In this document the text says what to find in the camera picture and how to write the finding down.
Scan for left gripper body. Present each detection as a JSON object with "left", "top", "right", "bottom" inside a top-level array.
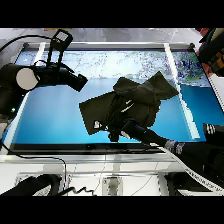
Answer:
[{"left": 58, "top": 68, "right": 89, "bottom": 93}]

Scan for dark green pants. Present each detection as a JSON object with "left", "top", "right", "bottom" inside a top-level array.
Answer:
[{"left": 78, "top": 70, "right": 180, "bottom": 143}]

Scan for heap of clothes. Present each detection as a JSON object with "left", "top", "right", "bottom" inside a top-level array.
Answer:
[{"left": 194, "top": 27, "right": 224, "bottom": 78}]

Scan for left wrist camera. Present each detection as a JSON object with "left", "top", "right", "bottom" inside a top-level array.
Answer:
[{"left": 46, "top": 29, "right": 74, "bottom": 68}]

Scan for black cable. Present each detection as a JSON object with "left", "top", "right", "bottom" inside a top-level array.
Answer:
[
  {"left": 0, "top": 142, "right": 98, "bottom": 197},
  {"left": 0, "top": 34, "right": 54, "bottom": 54}
]

